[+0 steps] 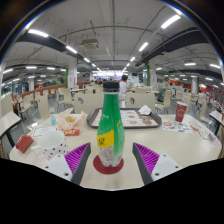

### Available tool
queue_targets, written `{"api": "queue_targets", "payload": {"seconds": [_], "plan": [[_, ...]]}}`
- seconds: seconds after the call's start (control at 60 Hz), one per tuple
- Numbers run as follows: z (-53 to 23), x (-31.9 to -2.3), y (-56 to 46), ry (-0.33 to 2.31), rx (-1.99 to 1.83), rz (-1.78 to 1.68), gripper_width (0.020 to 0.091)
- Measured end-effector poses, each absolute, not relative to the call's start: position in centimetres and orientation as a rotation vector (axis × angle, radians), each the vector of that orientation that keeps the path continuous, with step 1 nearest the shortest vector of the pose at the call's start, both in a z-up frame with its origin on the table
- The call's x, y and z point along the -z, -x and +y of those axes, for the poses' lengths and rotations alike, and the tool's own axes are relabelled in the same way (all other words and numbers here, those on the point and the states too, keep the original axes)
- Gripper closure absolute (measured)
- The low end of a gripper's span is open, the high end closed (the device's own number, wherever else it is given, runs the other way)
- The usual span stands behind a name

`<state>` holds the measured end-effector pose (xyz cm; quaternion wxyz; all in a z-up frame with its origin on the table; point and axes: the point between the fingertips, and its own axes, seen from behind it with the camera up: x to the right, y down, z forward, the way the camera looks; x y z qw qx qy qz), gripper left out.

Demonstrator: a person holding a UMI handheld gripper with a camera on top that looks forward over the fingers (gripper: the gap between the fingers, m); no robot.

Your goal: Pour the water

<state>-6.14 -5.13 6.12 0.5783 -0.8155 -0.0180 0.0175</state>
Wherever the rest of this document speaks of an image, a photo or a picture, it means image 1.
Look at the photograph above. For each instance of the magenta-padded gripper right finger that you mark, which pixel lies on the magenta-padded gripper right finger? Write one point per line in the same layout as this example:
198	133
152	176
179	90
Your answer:
165	165

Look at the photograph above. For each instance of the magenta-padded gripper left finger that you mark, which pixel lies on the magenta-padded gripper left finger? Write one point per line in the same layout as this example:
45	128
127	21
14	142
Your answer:
57	165

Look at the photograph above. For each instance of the green drink bottle black cap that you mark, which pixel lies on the green drink bottle black cap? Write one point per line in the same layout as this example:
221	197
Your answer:
111	133

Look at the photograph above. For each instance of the white polka dot mug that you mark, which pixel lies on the white polka dot mug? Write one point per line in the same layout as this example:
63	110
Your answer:
53	143

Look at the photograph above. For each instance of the white paper sheet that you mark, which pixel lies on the white paper sheet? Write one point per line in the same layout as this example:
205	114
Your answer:
43	130

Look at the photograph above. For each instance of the small red pouch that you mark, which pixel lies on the small red pouch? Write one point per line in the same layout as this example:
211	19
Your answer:
24	143

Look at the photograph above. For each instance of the printed paper leaflet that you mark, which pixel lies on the printed paper leaflet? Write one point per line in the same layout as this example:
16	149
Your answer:
176	126

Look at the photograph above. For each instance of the small clear sanitizer bottle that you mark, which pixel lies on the small clear sanitizer bottle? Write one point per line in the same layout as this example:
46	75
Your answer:
53	120

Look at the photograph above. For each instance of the crumpled food wrapper paper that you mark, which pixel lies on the crumpled food wrapper paper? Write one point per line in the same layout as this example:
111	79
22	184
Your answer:
70	120

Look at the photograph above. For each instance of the flat round red coaster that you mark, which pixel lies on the flat round red coaster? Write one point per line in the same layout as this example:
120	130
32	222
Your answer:
108	170

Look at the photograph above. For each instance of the dark food tray paper liner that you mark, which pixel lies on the dark food tray paper liner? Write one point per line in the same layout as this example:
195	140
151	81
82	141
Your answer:
140	120

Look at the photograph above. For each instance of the red paper cup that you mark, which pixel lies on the red paper cup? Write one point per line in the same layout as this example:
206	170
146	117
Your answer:
181	112

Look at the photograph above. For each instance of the crumpled white napkin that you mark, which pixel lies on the crumpled white napkin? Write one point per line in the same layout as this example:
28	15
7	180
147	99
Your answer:
145	110

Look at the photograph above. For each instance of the beige canteen chairs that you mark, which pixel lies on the beige canteen chairs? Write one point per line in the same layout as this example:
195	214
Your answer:
43	103

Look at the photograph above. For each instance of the beige side table black leg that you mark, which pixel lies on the beige side table black leg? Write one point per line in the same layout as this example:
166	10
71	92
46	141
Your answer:
217	116
8	120

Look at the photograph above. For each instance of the person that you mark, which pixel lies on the person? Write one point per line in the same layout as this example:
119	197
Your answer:
123	90

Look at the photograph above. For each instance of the ceiling air conditioner unit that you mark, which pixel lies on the ceiling air conditioner unit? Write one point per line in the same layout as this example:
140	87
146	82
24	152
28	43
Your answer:
90	44

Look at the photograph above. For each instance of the ceiling lights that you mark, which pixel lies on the ceiling lights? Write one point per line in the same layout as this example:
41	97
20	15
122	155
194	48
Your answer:
170	21

